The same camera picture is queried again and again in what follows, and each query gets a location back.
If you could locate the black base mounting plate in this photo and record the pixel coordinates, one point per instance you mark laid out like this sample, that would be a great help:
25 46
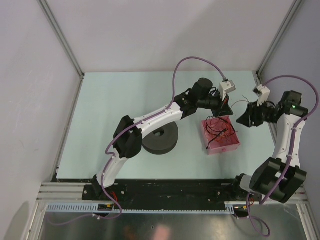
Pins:
132 195

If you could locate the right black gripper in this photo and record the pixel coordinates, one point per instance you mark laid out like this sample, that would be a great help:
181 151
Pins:
251 115

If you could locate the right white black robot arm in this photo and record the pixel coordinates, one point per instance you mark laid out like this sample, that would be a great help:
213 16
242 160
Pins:
280 176

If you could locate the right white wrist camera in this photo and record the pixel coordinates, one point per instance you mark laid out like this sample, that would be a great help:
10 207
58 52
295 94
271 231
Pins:
263 93

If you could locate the black cable spool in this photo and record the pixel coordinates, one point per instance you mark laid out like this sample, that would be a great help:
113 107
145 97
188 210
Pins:
162 140

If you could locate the right aluminium frame post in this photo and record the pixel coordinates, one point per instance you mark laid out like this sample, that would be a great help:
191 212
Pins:
284 27

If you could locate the aluminium frame post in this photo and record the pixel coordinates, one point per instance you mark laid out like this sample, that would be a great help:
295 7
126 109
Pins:
284 27
52 20

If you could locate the pink plastic box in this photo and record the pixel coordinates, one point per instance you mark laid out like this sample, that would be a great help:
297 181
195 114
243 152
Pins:
219 135

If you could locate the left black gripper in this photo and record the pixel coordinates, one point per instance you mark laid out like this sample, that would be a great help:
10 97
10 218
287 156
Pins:
225 110

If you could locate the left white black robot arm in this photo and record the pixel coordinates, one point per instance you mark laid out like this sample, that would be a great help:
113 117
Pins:
128 138

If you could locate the left aluminium frame post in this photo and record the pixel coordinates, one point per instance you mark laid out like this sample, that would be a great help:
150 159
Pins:
52 20

